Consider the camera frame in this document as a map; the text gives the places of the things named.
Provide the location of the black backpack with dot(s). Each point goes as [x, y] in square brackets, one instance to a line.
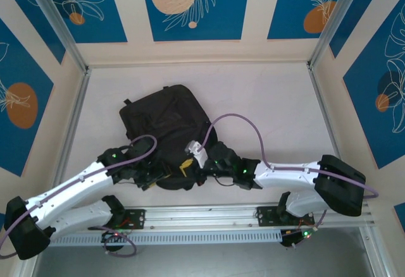
[171, 115]

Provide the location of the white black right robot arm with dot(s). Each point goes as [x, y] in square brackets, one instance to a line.
[284, 180]

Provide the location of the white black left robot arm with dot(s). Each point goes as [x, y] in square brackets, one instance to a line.
[82, 217]

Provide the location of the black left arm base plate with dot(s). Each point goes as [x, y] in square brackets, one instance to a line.
[139, 218]

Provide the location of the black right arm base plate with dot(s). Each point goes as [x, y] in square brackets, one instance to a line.
[265, 217]

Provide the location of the aluminium mounting rail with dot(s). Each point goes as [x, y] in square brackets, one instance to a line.
[205, 213]

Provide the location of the aluminium left side rail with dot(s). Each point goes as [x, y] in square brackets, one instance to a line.
[74, 115]

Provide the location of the aluminium right side rail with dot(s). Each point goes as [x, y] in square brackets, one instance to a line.
[321, 93]

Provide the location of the aluminium left upright post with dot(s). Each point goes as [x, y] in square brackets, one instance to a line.
[57, 24]

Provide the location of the aluminium upright post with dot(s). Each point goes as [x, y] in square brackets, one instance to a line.
[335, 24]
[57, 24]

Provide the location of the aluminium right upright post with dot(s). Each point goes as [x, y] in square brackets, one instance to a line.
[335, 24]

